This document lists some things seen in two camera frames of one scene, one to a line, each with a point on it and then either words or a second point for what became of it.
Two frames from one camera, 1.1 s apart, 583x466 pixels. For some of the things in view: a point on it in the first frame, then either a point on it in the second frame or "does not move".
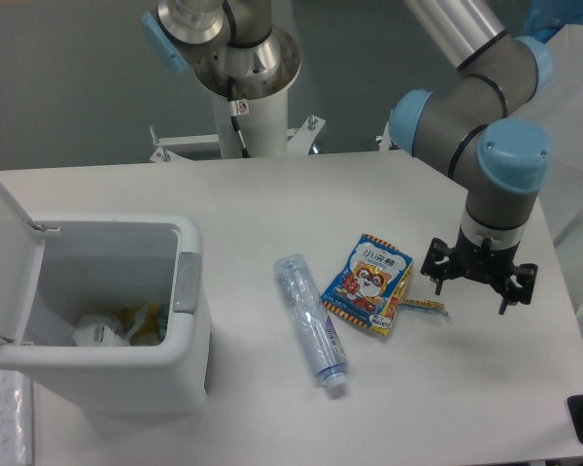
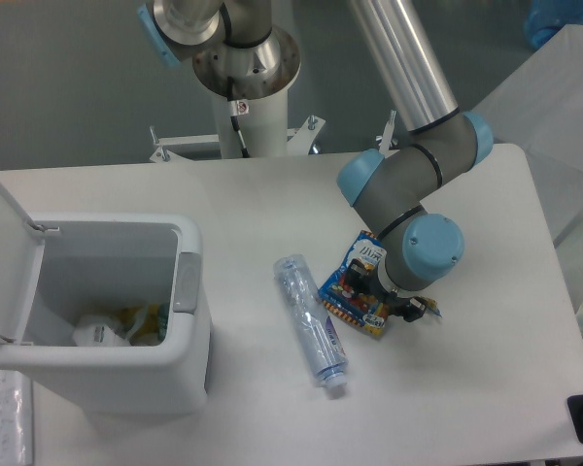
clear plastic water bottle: (313, 319) does not move
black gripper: (490, 265) → (363, 279)
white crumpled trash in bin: (99, 335) does not move
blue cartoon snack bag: (370, 284) does not move
